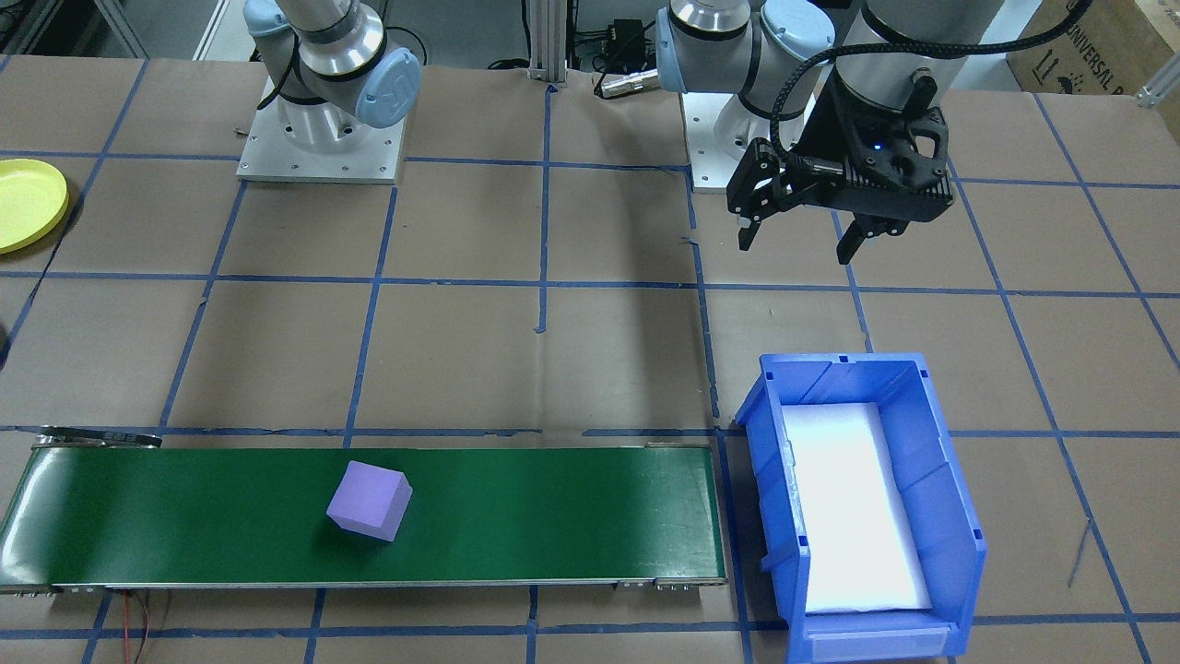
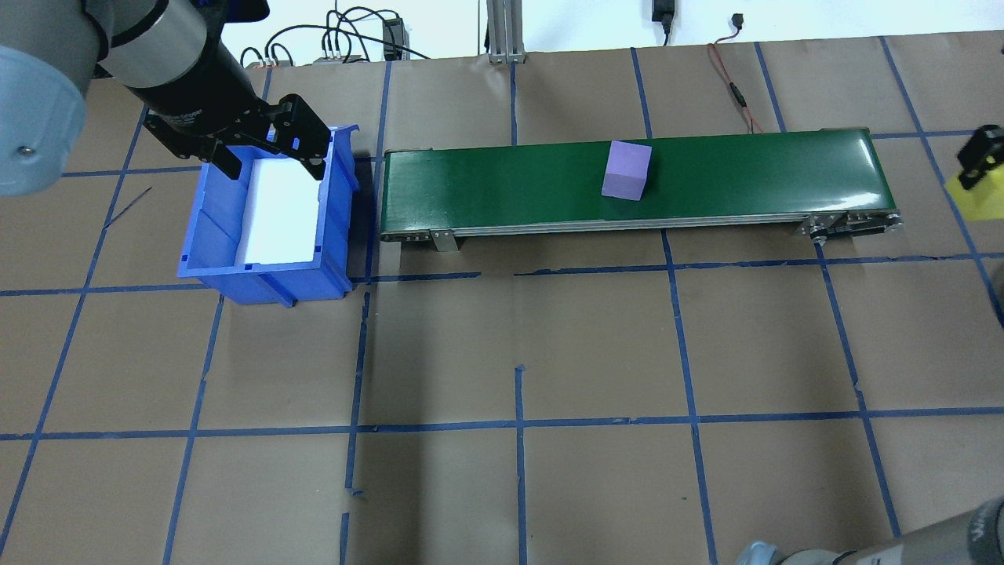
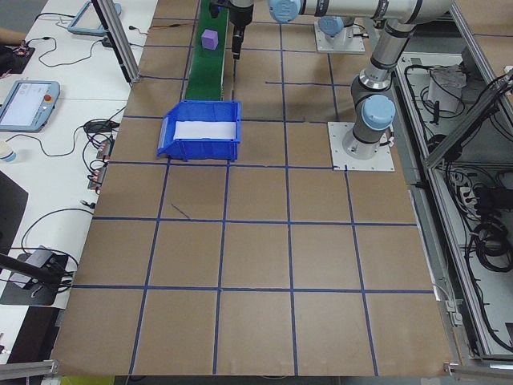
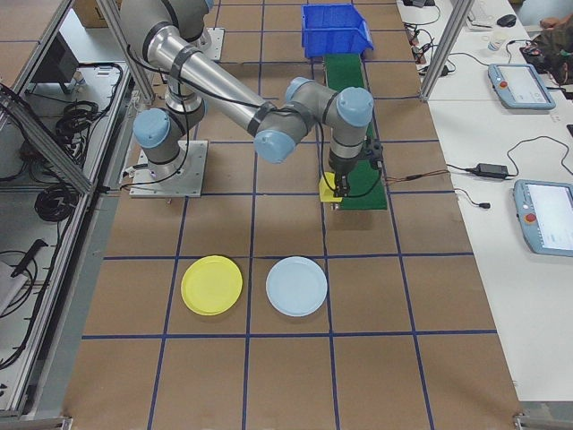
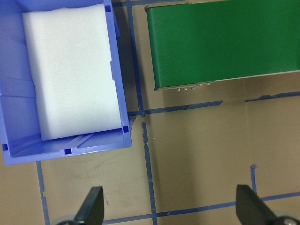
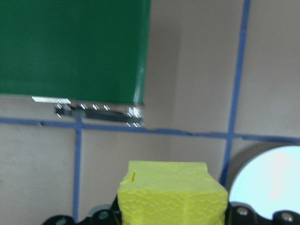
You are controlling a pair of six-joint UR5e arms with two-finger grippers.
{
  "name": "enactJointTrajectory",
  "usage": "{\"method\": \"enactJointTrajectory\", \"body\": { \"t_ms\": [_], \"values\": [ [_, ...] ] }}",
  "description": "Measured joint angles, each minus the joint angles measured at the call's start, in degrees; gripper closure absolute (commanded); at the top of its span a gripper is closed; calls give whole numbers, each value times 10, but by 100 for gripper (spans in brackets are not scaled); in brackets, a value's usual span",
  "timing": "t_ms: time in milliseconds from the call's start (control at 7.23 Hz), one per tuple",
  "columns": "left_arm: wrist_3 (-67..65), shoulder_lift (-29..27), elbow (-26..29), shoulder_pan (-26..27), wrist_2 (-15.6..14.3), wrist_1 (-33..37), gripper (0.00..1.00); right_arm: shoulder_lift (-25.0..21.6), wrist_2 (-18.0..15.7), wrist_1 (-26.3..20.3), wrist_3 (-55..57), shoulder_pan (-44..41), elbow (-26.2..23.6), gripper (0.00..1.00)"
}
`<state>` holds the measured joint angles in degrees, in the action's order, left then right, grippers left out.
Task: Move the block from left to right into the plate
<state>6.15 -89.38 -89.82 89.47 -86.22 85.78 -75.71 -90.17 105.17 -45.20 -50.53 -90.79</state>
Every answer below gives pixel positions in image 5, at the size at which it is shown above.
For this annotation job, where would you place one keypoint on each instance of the green conveyor belt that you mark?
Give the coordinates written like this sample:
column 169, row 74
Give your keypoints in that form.
column 222, row 42

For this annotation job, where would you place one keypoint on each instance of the blue plastic storage bin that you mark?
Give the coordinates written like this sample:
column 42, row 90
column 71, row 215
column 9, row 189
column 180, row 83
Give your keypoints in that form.
column 14, row 70

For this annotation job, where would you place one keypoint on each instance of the white foam pad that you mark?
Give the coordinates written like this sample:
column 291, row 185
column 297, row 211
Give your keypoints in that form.
column 70, row 70

